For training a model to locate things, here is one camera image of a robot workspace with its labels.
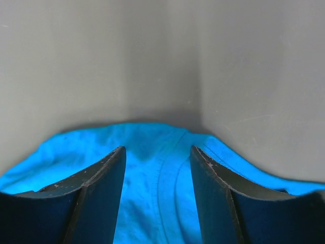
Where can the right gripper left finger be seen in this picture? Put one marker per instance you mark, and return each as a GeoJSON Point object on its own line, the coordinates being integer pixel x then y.
{"type": "Point", "coordinates": [82, 208]}

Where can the blue t-shirt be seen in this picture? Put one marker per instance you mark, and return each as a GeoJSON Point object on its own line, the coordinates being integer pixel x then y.
{"type": "Point", "coordinates": [157, 203]}

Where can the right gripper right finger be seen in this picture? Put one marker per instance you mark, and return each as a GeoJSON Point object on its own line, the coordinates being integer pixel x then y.
{"type": "Point", "coordinates": [233, 209]}

